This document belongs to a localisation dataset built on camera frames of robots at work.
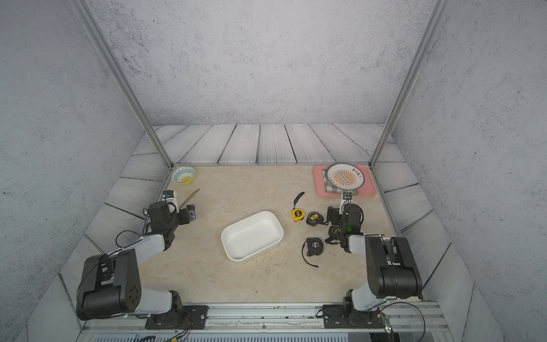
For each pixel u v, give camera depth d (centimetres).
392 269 46
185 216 83
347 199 81
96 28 74
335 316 73
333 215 86
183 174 115
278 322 73
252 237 93
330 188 108
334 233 91
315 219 96
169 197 80
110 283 44
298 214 98
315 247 86
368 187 111
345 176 114
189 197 108
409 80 87
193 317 74
